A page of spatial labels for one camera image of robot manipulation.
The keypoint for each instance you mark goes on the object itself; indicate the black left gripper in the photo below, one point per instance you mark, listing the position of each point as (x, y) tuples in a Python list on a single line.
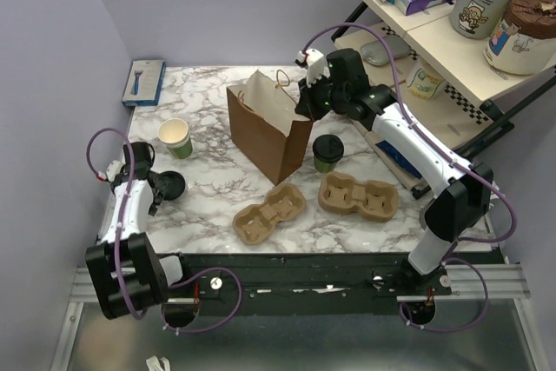
[(155, 202)]

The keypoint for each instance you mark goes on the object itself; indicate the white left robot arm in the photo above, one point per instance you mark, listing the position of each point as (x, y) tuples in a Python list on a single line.
[(139, 191)]

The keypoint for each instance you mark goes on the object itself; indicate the blue razor package box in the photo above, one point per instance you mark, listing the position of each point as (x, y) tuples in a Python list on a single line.
[(144, 84)]

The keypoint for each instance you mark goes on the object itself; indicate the white plastic scrap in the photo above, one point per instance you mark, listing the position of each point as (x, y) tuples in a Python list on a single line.
[(155, 363)]

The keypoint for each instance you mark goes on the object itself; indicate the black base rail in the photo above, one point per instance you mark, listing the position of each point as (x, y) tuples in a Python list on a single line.
[(300, 284)]

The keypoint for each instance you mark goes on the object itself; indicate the white printed mug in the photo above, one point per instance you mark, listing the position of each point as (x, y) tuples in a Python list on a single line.
[(424, 82)]

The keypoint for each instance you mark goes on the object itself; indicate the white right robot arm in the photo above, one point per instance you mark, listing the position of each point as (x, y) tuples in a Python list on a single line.
[(461, 190)]

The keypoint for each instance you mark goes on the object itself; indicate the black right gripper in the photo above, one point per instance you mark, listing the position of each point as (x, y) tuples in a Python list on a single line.
[(306, 106)]

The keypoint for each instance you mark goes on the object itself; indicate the brown cardboard cup carrier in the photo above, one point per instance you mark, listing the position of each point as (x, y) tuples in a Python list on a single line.
[(342, 194), (257, 222)]

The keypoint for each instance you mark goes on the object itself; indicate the beige black folding shelf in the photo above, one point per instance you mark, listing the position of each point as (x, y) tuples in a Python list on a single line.
[(480, 101)]

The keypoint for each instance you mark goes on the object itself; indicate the grey stone-shaped pouch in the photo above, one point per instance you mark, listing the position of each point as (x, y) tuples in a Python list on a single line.
[(375, 53)]

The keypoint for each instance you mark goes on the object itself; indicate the brown paper bag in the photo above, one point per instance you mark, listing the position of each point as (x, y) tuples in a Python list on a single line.
[(264, 126)]

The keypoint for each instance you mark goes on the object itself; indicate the blue snack package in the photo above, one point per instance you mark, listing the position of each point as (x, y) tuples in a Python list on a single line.
[(398, 158)]

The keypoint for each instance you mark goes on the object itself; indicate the green paper cup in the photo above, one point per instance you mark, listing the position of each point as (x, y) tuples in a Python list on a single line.
[(323, 167), (174, 133)]

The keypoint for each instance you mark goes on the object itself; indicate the black plastic cup lid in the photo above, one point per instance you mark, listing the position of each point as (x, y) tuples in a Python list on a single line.
[(170, 185), (328, 148)]

